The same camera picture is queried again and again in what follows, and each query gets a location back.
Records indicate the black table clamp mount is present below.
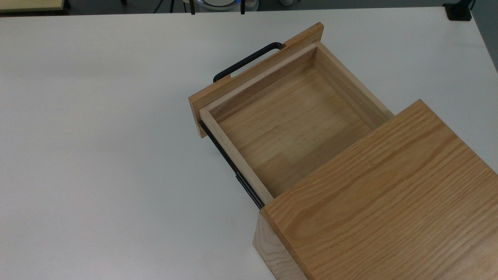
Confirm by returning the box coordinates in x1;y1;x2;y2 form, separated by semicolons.
443;0;476;21

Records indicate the black metal drawer handle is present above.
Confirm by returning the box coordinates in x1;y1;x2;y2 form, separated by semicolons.
213;42;286;83

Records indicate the wooden cabinet box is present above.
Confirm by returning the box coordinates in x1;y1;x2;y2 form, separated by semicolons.
253;99;498;280

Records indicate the black drawer slide rail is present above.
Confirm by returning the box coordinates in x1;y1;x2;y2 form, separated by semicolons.
199;121;265;210

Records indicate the wooden drawer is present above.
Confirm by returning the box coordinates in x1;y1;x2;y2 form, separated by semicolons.
188;22;395;207

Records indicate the white round stool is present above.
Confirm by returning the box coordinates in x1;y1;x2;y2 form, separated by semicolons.
200;0;238;9

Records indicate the light wooden table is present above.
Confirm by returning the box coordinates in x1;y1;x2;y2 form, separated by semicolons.
0;0;65;12

